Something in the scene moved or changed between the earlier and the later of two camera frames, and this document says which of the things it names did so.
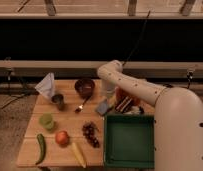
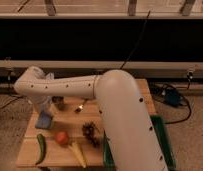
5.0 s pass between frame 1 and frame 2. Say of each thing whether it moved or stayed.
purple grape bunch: stayed
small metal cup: stayed
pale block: moved
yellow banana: stayed
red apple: stayed
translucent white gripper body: moved
